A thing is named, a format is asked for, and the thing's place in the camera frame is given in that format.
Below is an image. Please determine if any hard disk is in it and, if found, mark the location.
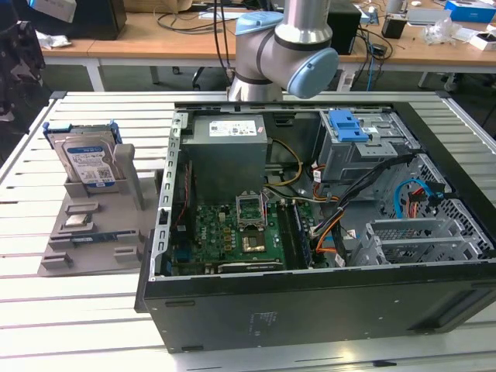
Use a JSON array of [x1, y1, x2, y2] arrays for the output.
[[41, 120, 121, 191]]

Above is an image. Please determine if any grey disk bay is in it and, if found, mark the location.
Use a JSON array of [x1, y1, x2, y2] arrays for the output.
[[358, 217, 484, 267]]

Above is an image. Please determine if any crumpled white paper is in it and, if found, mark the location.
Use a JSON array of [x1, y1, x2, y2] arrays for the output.
[[36, 33, 74, 50]]

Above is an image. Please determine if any wooden desk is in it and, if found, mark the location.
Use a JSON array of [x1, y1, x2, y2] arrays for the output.
[[87, 0, 496, 91], [38, 11, 105, 92]]

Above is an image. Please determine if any large black box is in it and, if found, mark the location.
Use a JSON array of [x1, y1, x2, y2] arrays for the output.
[[15, 0, 127, 41]]

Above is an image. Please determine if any brown cardboard box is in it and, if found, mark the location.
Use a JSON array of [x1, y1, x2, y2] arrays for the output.
[[123, 0, 193, 13]]

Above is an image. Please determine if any silver CPU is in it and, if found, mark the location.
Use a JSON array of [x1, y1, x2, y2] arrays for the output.
[[64, 213, 91, 227]]

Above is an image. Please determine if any grey parts rack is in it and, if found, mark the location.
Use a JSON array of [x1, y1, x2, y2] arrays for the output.
[[38, 143, 164, 278]]

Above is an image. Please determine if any RAM stick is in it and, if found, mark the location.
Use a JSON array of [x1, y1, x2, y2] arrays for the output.
[[71, 230, 136, 243]]

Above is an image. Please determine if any grey power supply unit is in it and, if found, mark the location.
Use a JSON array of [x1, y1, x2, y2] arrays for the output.
[[181, 114, 269, 203]]

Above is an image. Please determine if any green motherboard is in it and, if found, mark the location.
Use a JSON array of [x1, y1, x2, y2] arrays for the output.
[[170, 189, 325, 274]]

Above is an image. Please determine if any metal socket cover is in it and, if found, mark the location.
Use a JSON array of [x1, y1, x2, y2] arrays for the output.
[[235, 191, 268, 232]]

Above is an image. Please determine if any CPU socket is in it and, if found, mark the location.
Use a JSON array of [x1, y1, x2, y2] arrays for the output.
[[240, 231, 267, 253]]

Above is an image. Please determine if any black graphics card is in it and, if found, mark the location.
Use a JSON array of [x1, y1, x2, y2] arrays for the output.
[[216, 260, 286, 274]]

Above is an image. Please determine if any black RAM slot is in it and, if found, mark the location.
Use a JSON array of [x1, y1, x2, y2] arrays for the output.
[[277, 203, 305, 270], [292, 201, 315, 269]]

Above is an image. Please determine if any black computer tower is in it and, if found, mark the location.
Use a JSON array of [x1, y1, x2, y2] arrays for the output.
[[328, 9, 362, 56]]

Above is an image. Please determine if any blue drive latch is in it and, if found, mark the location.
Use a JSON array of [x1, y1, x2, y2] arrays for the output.
[[328, 110, 369, 143]]

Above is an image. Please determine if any grey optical drive cage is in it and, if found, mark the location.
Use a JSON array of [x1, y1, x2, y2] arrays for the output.
[[315, 110, 422, 183]]

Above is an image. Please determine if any black PC case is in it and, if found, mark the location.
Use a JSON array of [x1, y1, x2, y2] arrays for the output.
[[133, 101, 496, 354]]

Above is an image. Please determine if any small black box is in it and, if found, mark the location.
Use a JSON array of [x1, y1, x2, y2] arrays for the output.
[[381, 12, 408, 40]]

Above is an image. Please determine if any grey laptop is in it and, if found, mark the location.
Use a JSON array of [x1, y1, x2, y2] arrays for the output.
[[405, 7, 453, 27]]

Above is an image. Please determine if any clear plastic bag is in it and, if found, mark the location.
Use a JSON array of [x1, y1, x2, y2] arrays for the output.
[[421, 18, 456, 46]]

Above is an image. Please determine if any blue box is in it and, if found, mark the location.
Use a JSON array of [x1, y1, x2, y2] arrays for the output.
[[444, 0, 496, 23]]

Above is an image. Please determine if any white box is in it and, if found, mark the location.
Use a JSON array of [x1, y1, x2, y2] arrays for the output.
[[470, 32, 496, 52]]

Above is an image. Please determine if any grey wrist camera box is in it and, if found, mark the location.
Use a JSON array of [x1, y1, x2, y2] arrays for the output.
[[29, 0, 78, 24]]

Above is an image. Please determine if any yellow black wire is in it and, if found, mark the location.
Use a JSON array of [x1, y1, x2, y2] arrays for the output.
[[267, 138, 304, 188]]

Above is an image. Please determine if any grey white wire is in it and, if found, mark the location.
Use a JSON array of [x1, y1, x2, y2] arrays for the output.
[[265, 185, 343, 203]]

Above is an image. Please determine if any orange wire bundle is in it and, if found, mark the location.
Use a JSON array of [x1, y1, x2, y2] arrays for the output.
[[315, 215, 345, 255]]

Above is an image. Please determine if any black cable bundle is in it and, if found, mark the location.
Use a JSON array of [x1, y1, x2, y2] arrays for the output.
[[309, 153, 419, 264]]

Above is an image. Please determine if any blue data wire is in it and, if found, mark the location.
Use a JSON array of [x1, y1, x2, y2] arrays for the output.
[[393, 177, 433, 220]]

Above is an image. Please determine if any red yellow power wire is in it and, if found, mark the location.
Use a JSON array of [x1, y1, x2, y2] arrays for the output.
[[405, 184, 428, 219]]

